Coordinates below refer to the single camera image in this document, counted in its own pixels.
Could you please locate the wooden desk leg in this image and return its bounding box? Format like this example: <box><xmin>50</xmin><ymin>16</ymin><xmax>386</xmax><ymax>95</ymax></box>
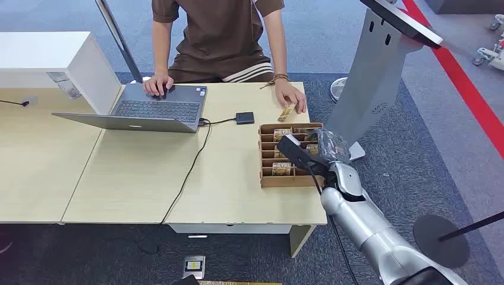
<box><xmin>289</xmin><ymin>224</ymin><xmax>317</xmax><ymax>259</ymax></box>

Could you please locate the black stanchion base disc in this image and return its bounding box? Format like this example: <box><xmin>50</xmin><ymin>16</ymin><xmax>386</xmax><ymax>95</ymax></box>
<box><xmin>412</xmin><ymin>214</ymin><xmax>471</xmax><ymax>270</ymax></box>

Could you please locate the black card reader box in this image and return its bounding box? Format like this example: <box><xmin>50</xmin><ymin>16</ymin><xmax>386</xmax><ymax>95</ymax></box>
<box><xmin>235</xmin><ymin>112</ymin><xmax>256</xmax><ymax>126</ymax></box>

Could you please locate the brown beaded bracelet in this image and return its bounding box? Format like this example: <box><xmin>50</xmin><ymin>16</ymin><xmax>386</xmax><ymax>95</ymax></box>
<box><xmin>259</xmin><ymin>73</ymin><xmax>291</xmax><ymax>90</ymax></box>

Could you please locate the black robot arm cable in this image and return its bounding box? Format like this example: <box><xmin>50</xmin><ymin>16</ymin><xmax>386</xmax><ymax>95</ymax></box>
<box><xmin>306</xmin><ymin>167</ymin><xmax>360</xmax><ymax>285</ymax></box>

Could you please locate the person's left hand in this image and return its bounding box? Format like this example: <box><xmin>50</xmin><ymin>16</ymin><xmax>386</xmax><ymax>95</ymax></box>
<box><xmin>273</xmin><ymin>79</ymin><xmax>308</xmax><ymax>115</ymax></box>

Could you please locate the long black power cable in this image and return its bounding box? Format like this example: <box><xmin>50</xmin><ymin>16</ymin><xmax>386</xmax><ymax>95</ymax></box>
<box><xmin>159</xmin><ymin>122</ymin><xmax>214</xmax><ymax>226</ymax></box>

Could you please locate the silver kiosk stand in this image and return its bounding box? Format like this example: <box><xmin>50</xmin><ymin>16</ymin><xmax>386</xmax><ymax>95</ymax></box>
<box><xmin>324</xmin><ymin>8</ymin><xmax>424</xmax><ymax>162</ymax></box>

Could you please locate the round silver floor base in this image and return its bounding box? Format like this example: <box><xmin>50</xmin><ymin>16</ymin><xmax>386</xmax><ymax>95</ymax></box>
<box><xmin>330</xmin><ymin>77</ymin><xmax>349</xmax><ymax>104</ymax></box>

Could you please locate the clear plastic holder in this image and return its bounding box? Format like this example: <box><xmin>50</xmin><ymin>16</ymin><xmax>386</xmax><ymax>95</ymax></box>
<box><xmin>46</xmin><ymin>71</ymin><xmax>83</xmax><ymax>100</ymax></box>

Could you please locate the white cabinet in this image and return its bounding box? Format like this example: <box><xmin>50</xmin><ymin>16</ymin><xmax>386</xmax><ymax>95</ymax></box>
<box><xmin>0</xmin><ymin>31</ymin><xmax>122</xmax><ymax>116</ymax></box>

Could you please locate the person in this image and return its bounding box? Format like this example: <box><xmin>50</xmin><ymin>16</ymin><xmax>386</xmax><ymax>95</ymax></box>
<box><xmin>151</xmin><ymin>0</ymin><xmax>286</xmax><ymax>84</ymax></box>

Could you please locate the person's right hand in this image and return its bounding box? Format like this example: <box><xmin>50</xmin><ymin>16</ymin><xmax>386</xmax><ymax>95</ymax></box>
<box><xmin>142</xmin><ymin>73</ymin><xmax>175</xmax><ymax>98</ymax></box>

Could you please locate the short black reader cable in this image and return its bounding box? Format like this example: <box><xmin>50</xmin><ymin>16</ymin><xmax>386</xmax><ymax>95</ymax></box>
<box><xmin>198</xmin><ymin>116</ymin><xmax>237</xmax><ymax>127</ymax></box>

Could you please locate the black kiosk screen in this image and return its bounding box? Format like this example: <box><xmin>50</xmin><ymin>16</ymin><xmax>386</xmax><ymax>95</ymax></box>
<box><xmin>359</xmin><ymin>0</ymin><xmax>444</xmax><ymax>50</ymax></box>

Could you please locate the silver floor socket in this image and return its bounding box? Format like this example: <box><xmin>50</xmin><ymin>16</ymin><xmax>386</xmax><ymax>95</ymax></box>
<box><xmin>182</xmin><ymin>255</ymin><xmax>207</xmax><ymax>280</ymax></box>

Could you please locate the white wheeled cart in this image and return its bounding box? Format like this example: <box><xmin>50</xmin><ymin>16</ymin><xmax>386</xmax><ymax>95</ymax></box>
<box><xmin>472</xmin><ymin>13</ymin><xmax>504</xmax><ymax>72</ymax></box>

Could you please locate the grey laptop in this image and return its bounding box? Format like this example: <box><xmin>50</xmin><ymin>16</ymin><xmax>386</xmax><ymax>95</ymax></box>
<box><xmin>51</xmin><ymin>83</ymin><xmax>208</xmax><ymax>134</ymax></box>

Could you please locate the black stanchion pole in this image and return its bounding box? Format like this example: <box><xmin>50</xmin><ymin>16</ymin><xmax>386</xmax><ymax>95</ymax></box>
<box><xmin>438</xmin><ymin>210</ymin><xmax>504</xmax><ymax>242</ymax></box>

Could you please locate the hotel key card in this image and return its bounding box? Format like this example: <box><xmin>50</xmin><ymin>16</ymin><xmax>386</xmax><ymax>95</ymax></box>
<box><xmin>276</xmin><ymin>103</ymin><xmax>297</xmax><ymax>123</ymax></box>

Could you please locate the brown wooden card holder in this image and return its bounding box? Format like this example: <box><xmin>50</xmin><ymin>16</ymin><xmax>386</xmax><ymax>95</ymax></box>
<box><xmin>258</xmin><ymin>122</ymin><xmax>326</xmax><ymax>189</ymax></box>

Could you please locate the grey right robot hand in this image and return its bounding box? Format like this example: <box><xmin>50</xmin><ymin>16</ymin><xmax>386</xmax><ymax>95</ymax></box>
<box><xmin>310</xmin><ymin>128</ymin><xmax>352</xmax><ymax>166</ymax></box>

